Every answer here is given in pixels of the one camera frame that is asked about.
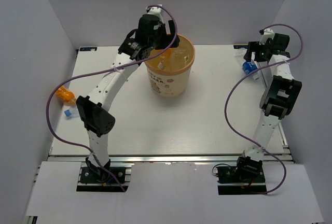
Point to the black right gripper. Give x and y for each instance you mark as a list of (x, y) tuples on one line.
[(256, 46)]

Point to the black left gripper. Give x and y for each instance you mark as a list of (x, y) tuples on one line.
[(165, 44)]

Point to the blue label water bottle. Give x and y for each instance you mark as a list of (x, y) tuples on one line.
[(247, 67)]

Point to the blue cap clear bottle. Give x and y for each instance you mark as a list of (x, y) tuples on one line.
[(72, 112)]

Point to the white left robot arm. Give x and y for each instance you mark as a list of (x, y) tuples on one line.
[(93, 108)]

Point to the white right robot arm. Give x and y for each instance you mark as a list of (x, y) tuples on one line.
[(277, 101)]

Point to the cream bin with orange rim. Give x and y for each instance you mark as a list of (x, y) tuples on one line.
[(169, 72)]

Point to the orange bottle at left edge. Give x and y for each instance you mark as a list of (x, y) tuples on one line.
[(66, 95)]

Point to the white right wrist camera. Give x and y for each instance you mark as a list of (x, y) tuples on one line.
[(266, 34)]

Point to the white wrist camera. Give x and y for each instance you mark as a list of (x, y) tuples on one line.
[(155, 11), (266, 34)]

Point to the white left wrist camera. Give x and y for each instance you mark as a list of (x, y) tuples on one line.
[(155, 11)]

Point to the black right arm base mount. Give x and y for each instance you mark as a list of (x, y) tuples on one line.
[(228, 183)]

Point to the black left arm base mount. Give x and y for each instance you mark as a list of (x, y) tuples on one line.
[(88, 181)]

